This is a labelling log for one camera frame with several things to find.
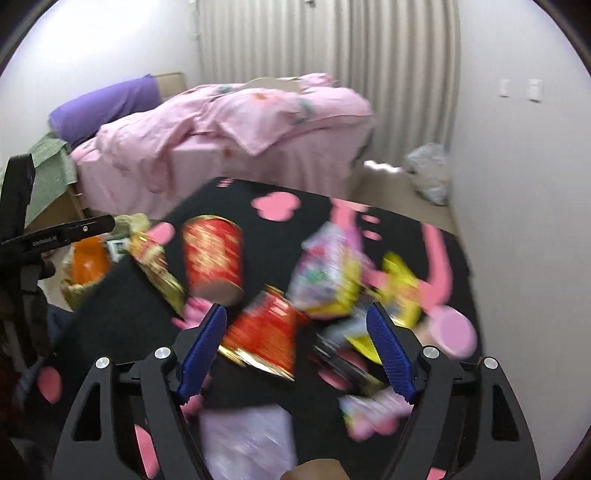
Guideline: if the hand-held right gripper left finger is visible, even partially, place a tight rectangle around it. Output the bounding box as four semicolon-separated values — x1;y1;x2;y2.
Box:
52;304;228;480

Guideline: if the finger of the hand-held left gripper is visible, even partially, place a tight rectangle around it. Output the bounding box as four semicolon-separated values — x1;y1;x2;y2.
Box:
28;215;117;256

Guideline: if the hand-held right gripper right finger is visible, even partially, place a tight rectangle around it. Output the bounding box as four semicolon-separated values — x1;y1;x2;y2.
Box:
366;302;542;480

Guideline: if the small pink snack packet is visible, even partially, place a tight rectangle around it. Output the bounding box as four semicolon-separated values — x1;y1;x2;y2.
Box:
339;387;414;440

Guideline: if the wicker basket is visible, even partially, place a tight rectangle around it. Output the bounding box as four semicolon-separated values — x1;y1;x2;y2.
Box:
60;213;153;311

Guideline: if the red paper noodle cup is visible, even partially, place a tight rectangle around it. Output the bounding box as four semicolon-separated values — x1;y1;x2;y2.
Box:
218;285;311;382
181;215;245;306

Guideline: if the pink paper cup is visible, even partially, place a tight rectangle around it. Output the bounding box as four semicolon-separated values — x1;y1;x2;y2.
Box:
427;305;478;358

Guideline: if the gold red snack packet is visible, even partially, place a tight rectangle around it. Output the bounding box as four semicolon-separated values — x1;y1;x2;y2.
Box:
128;231;186;315

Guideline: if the pale purple packet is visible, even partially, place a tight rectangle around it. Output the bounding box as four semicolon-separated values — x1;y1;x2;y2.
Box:
199;405;298;480

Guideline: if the pink yellow chip packet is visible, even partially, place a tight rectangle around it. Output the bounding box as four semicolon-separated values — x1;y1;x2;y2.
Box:
290;224;372;320

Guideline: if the orange plastic bag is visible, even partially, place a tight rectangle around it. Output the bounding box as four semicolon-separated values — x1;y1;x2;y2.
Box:
71;236;112;285

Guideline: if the green woven cloth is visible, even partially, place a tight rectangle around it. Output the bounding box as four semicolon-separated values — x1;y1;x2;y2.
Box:
0;131;80;223

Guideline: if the dark silver wrapper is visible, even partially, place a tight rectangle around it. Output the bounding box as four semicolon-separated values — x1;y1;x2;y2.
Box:
313;323;386;395

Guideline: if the green white packet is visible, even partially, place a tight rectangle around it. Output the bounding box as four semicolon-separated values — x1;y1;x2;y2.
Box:
106;234;131;265

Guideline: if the purple pillow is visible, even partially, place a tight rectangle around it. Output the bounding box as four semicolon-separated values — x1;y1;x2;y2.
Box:
48;75;161;149

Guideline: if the black pink-print tablecloth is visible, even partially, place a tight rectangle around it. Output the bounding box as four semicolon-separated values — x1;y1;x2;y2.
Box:
37;176;485;480

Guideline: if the beige bed headboard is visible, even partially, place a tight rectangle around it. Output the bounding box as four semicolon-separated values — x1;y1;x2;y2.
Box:
151;71;186;101

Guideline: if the pink floral duvet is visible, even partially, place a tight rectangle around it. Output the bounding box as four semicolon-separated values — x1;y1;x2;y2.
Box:
70;72;376;219

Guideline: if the clear plastic bag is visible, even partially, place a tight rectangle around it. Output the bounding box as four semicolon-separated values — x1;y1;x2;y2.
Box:
404;143;453;206

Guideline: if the white pleated curtain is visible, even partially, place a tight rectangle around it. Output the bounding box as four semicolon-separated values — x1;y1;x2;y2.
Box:
196;0;463;168

